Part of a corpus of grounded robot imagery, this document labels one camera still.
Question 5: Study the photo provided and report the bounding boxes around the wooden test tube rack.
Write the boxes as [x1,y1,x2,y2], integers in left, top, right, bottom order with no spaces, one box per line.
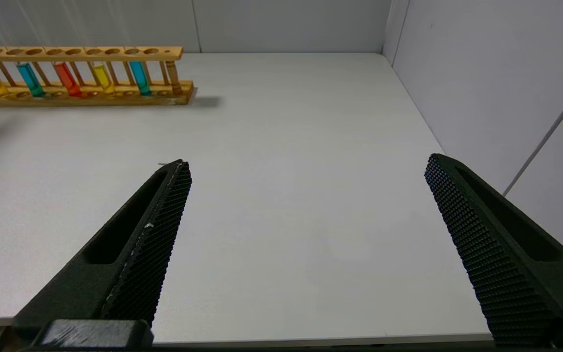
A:
[0,46,195,107]

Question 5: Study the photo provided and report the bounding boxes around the teal pigment test tube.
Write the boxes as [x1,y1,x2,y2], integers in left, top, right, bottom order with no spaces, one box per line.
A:
[0,0,45,97]
[114,0,152,96]

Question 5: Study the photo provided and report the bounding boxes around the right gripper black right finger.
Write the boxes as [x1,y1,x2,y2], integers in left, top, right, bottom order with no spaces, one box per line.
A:
[424,154,563,352]

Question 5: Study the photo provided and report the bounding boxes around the red pigment test tube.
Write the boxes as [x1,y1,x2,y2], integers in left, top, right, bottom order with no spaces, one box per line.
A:
[22,0,83,97]

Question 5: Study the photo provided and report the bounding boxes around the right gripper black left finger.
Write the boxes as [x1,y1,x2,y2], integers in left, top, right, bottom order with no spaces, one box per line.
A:
[0,159,193,350]

